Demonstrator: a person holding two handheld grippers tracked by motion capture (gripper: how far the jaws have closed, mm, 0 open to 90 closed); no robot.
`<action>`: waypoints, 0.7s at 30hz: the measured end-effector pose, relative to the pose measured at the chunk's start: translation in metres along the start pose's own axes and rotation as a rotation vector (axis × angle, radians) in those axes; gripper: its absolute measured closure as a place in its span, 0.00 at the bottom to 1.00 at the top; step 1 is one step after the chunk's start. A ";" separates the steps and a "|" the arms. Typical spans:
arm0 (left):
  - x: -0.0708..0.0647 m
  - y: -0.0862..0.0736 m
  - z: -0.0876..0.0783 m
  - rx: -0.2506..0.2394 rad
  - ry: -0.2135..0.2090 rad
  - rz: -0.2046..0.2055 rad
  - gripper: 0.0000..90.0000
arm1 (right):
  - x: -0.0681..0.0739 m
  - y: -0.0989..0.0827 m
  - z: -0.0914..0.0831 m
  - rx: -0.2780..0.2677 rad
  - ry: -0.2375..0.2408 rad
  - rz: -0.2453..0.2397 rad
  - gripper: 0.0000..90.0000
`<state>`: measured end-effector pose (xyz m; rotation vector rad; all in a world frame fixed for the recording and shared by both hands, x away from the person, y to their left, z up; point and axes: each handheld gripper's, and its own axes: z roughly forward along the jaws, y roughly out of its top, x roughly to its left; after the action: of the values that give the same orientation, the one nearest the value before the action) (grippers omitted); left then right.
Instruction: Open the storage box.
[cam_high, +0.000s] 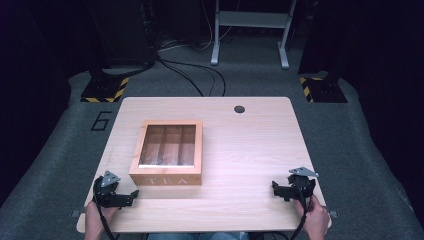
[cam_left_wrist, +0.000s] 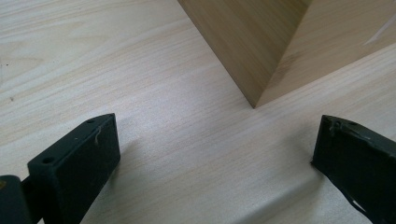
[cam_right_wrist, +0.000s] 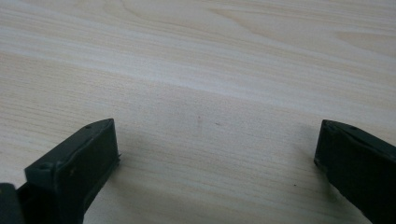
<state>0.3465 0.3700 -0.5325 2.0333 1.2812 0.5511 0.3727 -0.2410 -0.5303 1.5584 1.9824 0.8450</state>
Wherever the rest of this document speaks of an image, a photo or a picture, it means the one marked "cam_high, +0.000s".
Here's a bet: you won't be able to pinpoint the wooden tea box glass lid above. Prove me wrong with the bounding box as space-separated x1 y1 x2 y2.
128 119 204 187

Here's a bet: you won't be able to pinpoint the white metal stand frame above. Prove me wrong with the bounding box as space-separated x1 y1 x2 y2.
210 0 298 70

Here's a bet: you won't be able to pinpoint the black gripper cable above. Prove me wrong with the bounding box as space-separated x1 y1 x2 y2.
289 186 308 240
93 186 118 240

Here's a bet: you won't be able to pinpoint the black floor cables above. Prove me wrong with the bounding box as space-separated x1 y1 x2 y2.
156 54 228 98

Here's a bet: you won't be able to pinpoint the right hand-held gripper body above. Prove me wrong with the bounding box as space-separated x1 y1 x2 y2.
279 166 320 202

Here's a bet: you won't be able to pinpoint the person's right hand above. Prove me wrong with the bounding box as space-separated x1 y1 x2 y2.
292 194 331 240

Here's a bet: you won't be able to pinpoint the person's left hand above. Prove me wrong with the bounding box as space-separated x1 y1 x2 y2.
83 200 120 240

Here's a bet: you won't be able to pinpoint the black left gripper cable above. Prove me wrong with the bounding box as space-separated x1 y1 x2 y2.
93 186 118 240

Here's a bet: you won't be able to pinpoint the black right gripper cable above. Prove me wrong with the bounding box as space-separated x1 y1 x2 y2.
289 186 308 240

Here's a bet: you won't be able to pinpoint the white floor cables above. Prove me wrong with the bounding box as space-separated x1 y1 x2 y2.
159 0 234 53

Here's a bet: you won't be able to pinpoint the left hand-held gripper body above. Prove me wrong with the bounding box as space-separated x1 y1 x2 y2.
92 170 134 210

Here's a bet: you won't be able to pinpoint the black yellow striped base plate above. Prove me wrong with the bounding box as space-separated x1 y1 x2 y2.
80 76 130 104
298 76 349 104

